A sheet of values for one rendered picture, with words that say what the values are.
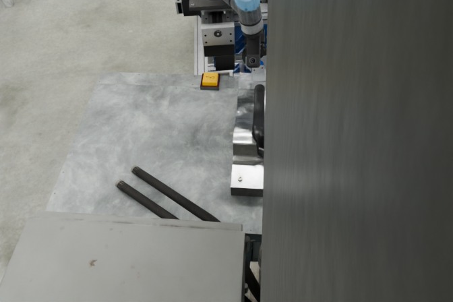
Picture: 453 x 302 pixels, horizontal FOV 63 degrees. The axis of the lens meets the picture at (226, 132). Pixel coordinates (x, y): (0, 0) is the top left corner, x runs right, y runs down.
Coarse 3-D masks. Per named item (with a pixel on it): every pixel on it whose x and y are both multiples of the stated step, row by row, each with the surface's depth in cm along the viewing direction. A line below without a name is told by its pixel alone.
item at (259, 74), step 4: (260, 60) 143; (260, 64) 142; (252, 68) 141; (256, 68) 140; (260, 68) 140; (264, 68) 140; (252, 72) 140; (256, 72) 139; (260, 72) 139; (264, 72) 139; (252, 76) 141; (256, 76) 141; (260, 76) 141; (264, 76) 141; (256, 80) 144; (260, 80) 143; (264, 80) 143
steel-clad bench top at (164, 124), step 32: (96, 96) 154; (128, 96) 154; (160, 96) 153; (192, 96) 152; (224, 96) 152; (96, 128) 144; (128, 128) 144; (160, 128) 143; (192, 128) 143; (224, 128) 142; (96, 160) 135; (128, 160) 135; (160, 160) 134; (192, 160) 134; (224, 160) 133; (64, 192) 128; (96, 192) 127; (160, 192) 127; (192, 192) 126; (224, 192) 126; (256, 224) 118
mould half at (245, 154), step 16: (240, 80) 145; (240, 96) 140; (240, 112) 136; (240, 128) 125; (240, 144) 122; (240, 160) 126; (256, 160) 126; (256, 176) 122; (240, 192) 123; (256, 192) 122
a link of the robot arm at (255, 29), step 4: (256, 24) 119; (260, 24) 120; (244, 28) 121; (248, 28) 120; (252, 28) 120; (256, 28) 120; (260, 28) 122; (244, 32) 123; (248, 32) 122; (252, 32) 122; (256, 32) 122
